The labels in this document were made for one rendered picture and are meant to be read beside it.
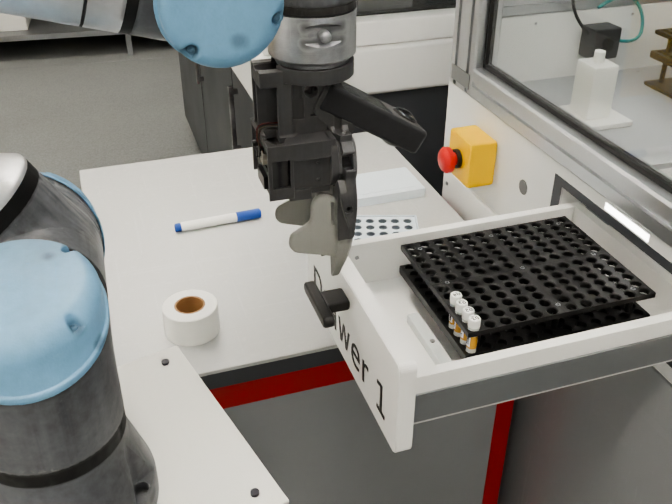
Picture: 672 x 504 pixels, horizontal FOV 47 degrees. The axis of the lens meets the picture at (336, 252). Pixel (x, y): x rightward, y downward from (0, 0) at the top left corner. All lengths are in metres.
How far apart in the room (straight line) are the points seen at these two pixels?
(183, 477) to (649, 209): 0.56
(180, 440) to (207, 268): 0.42
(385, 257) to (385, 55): 0.74
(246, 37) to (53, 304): 0.23
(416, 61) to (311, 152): 0.99
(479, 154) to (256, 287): 0.38
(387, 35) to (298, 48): 0.96
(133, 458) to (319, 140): 0.31
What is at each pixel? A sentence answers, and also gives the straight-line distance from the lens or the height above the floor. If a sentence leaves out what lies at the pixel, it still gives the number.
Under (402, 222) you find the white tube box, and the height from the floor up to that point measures 0.80.
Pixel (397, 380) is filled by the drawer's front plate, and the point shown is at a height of 0.91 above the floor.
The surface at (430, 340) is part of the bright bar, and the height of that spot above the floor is 0.85.
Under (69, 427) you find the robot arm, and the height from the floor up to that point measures 0.97.
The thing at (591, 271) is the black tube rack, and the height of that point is 0.90.
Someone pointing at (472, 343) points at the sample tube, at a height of 0.88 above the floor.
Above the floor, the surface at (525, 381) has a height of 0.86.
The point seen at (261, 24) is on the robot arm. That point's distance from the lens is 0.47.
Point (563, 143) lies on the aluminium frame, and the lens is 1.02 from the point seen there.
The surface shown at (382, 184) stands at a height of 0.78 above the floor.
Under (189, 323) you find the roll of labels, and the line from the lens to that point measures 0.97.
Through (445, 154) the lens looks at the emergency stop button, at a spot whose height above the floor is 0.89.
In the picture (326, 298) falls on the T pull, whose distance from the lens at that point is 0.80.
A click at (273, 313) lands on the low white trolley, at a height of 0.76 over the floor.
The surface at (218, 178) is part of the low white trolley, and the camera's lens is 1.38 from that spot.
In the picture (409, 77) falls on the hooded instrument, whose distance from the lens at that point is 1.65.
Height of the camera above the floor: 1.38
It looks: 32 degrees down
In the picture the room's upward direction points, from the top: straight up
